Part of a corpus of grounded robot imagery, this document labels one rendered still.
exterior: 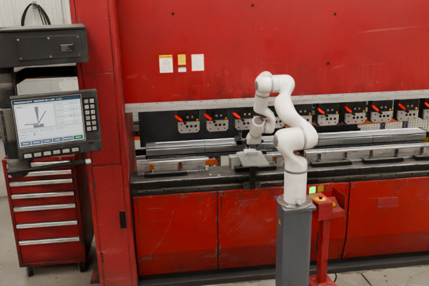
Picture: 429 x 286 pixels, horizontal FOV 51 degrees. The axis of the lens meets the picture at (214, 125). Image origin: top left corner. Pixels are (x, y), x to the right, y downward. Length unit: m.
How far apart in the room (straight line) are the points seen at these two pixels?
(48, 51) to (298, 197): 1.54
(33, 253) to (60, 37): 1.85
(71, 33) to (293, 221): 1.55
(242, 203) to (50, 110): 1.48
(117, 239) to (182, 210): 0.48
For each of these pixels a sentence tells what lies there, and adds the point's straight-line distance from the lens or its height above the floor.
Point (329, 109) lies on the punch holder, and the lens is 3.28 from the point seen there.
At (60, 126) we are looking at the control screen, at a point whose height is 1.41.
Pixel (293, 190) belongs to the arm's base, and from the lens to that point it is 2.43.
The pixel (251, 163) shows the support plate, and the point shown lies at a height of 1.00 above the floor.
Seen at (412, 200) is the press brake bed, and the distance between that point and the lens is 3.70.
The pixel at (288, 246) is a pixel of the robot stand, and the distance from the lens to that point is 2.54.
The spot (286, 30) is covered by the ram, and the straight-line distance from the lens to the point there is 3.09.
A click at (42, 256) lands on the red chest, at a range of 3.79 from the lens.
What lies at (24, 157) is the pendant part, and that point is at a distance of 2.66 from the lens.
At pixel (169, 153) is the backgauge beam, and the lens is 3.44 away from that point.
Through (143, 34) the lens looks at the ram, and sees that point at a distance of 2.97.
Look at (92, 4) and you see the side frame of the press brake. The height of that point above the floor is 2.06.
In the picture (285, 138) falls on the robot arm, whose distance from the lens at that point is 2.30.
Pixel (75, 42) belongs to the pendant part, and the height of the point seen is 1.86.
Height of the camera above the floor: 2.11
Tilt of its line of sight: 17 degrees down
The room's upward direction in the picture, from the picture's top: 1 degrees counter-clockwise
